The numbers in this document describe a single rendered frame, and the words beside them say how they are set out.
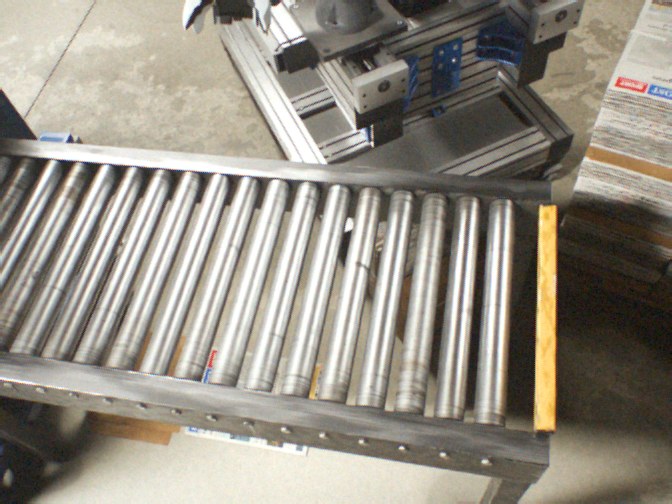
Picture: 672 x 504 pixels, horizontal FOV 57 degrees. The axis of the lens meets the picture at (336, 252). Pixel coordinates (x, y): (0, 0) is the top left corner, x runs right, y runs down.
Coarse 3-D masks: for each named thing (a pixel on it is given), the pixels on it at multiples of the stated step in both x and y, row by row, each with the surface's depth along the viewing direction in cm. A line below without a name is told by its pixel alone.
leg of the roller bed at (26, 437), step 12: (0, 408) 156; (0, 420) 156; (12, 420) 160; (0, 432) 157; (12, 432) 161; (24, 432) 166; (36, 432) 171; (24, 444) 166; (36, 444) 171; (48, 444) 177; (60, 444) 182; (48, 456) 177; (60, 456) 183
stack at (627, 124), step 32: (640, 32) 138; (640, 64) 133; (608, 96) 132; (640, 96) 129; (608, 128) 139; (640, 128) 135; (576, 192) 160; (608, 192) 154; (640, 192) 149; (576, 224) 171; (640, 224) 158; (576, 256) 181; (608, 256) 174; (640, 256) 168; (576, 288) 193; (608, 288) 185
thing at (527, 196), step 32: (64, 160) 139; (96, 160) 137; (128, 160) 136; (160, 160) 135; (192, 160) 135; (224, 160) 134; (256, 160) 133; (288, 160) 132; (352, 192) 129; (384, 192) 127; (416, 192) 125; (448, 192) 123; (480, 192) 123; (512, 192) 122; (544, 192) 121; (416, 224) 134; (448, 224) 132; (480, 224) 130
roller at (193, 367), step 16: (240, 192) 129; (256, 192) 130; (240, 208) 126; (224, 224) 126; (240, 224) 125; (224, 240) 122; (240, 240) 124; (224, 256) 120; (208, 272) 120; (224, 272) 119; (208, 288) 117; (224, 288) 118; (208, 304) 115; (224, 304) 117; (192, 320) 115; (208, 320) 114; (192, 336) 112; (208, 336) 113; (192, 352) 110; (208, 352) 112; (176, 368) 110; (192, 368) 109
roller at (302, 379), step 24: (336, 192) 126; (336, 216) 123; (336, 240) 121; (312, 264) 118; (336, 264) 119; (312, 288) 115; (312, 312) 112; (312, 336) 110; (288, 360) 109; (312, 360) 108; (288, 384) 105
